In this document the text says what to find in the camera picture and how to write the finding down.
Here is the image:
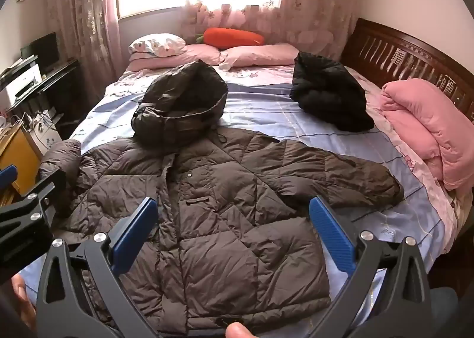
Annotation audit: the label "person's left hand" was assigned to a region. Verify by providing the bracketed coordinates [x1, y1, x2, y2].
[11, 274, 36, 327]

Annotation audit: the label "white printer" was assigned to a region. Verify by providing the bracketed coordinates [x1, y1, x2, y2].
[5, 64, 42, 99]

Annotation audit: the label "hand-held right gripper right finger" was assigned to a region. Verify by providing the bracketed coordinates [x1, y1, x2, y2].
[308, 195, 432, 338]

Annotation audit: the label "white power strip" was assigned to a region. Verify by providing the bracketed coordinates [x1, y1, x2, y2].
[28, 110, 56, 128]

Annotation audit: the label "black desk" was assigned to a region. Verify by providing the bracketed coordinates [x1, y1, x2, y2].
[0, 59, 82, 139]

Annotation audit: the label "dark wooden headboard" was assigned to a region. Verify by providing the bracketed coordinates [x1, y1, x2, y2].
[340, 18, 474, 124]

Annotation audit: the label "black monitor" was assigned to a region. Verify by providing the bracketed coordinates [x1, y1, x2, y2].
[20, 32, 60, 65]

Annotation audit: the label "brown puffer jacket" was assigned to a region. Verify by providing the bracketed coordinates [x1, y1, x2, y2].
[39, 60, 405, 336]

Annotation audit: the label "orange carrot plush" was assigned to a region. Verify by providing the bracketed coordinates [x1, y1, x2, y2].
[196, 27, 266, 51]

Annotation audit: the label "pink quilt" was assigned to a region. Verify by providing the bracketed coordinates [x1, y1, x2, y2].
[381, 78, 474, 191]

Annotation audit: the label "person's right hand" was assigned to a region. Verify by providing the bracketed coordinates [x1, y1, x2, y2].
[225, 322, 257, 338]

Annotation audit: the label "black jacket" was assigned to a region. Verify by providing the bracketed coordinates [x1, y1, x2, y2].
[290, 51, 375, 132]

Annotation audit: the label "person's blue jeans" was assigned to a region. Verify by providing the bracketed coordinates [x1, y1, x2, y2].
[431, 286, 460, 338]

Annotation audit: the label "wooden cabinet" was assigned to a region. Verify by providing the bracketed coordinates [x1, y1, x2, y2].
[0, 125, 43, 209]

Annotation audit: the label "white printed pillow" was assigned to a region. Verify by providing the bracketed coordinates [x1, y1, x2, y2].
[128, 33, 187, 57]

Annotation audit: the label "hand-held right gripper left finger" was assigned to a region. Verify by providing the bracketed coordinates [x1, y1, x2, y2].
[36, 197, 159, 338]

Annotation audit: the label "pink pillow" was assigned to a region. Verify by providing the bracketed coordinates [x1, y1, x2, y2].
[128, 44, 222, 71]
[221, 43, 300, 68]

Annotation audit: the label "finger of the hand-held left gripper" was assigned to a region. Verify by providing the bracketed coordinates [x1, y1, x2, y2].
[0, 164, 18, 194]
[0, 169, 67, 263]

